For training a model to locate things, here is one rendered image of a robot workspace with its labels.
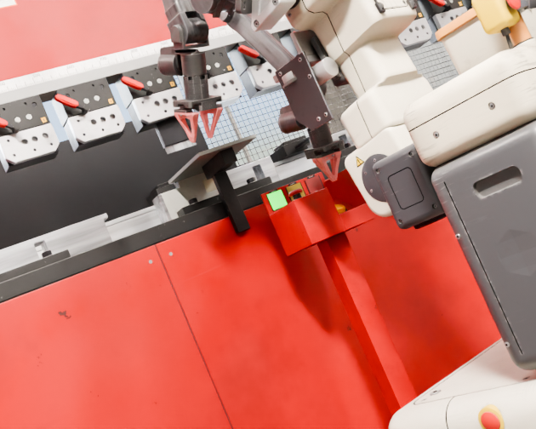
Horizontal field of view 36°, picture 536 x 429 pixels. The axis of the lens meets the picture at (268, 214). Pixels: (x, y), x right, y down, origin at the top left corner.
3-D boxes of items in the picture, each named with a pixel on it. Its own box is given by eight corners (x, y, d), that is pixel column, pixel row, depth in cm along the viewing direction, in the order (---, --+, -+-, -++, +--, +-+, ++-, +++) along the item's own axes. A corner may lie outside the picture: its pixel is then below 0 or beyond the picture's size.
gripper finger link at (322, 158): (334, 178, 221) (324, 145, 220) (349, 176, 215) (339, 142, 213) (314, 185, 218) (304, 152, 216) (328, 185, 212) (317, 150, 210)
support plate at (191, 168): (199, 156, 214) (197, 152, 214) (168, 184, 237) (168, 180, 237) (256, 137, 222) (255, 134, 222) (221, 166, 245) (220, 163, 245)
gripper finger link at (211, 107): (185, 140, 195) (180, 101, 193) (207, 135, 200) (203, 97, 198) (204, 143, 191) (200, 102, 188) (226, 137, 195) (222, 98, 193)
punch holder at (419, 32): (402, 46, 282) (383, 3, 284) (390, 56, 290) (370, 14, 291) (434, 37, 290) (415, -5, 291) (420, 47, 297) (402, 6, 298)
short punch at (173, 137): (168, 152, 240) (156, 123, 241) (166, 155, 242) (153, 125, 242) (197, 143, 245) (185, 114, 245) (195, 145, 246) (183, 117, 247)
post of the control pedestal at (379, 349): (413, 435, 207) (326, 239, 211) (400, 435, 212) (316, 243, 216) (430, 425, 210) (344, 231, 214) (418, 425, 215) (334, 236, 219)
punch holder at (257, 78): (259, 89, 254) (237, 42, 255) (248, 100, 262) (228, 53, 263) (298, 77, 261) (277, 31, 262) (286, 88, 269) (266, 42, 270)
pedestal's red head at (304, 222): (312, 244, 203) (283, 178, 205) (287, 256, 218) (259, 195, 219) (375, 218, 212) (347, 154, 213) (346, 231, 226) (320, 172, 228)
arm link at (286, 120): (304, 77, 209) (324, 81, 215) (270, 88, 216) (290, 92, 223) (309, 122, 207) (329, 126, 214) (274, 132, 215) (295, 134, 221)
